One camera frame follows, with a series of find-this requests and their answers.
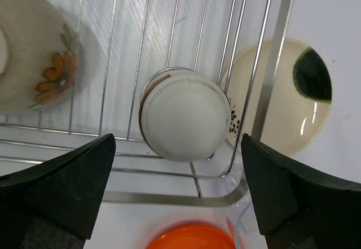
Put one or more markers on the wire dish rack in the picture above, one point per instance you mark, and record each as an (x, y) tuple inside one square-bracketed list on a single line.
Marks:
[(190, 87)]

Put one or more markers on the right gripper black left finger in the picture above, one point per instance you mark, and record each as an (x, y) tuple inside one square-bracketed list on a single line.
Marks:
[(55, 204)]

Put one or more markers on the orange plastic plate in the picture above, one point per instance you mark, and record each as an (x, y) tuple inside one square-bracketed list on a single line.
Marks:
[(192, 235)]

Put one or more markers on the steel cup brown band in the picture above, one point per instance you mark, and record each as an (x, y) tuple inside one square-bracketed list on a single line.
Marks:
[(180, 136)]

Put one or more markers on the beige plate green spot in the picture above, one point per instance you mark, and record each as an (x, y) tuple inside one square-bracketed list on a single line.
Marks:
[(300, 100)]

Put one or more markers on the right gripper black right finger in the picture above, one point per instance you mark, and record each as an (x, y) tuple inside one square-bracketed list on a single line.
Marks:
[(297, 206)]

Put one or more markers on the beige floral ceramic bowl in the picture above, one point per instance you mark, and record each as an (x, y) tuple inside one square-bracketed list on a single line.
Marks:
[(39, 56)]

